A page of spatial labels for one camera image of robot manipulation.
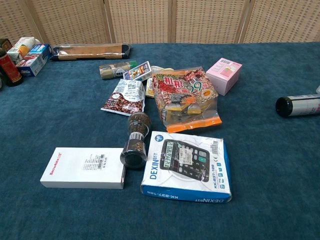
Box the woven folding screen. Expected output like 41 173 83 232
0 0 320 46

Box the small yellow white packet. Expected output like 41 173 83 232
145 77 156 99

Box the pink cardboard box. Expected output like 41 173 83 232
205 57 243 96

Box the blue white calculator box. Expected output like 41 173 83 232
140 130 232 205

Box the dark jar with lid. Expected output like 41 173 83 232
0 38 13 52

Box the red label sauce bottle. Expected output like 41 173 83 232
0 47 25 88

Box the blue table cloth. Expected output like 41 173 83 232
0 41 320 240

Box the flat white box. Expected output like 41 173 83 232
39 147 127 190

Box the white red bean bag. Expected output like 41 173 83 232
100 78 146 117

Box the orange grain snack bag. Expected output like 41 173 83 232
151 65 223 134

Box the long brown package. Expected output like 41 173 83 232
49 43 132 62

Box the dark bottle with silver label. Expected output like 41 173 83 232
275 93 320 118

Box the green capped wrapped roll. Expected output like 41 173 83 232
98 60 137 81

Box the white orange juice carton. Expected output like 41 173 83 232
6 36 41 65

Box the playing card box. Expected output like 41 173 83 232
122 60 153 82

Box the blue white food wrap box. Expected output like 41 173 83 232
15 44 53 77

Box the dark pepper grinder bottle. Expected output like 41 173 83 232
119 111 152 169

